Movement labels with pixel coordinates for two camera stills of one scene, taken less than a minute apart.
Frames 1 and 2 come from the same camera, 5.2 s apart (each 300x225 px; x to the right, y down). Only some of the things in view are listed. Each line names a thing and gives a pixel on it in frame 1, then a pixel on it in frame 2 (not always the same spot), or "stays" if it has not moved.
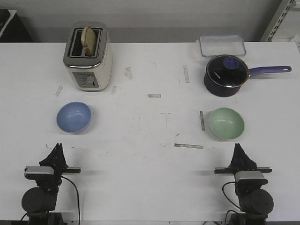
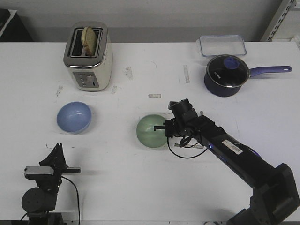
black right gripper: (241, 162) to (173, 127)
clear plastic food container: (215, 45) stays
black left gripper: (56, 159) stays
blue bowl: (74, 117) stays
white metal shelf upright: (281, 14) stays
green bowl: (226, 123) to (145, 132)
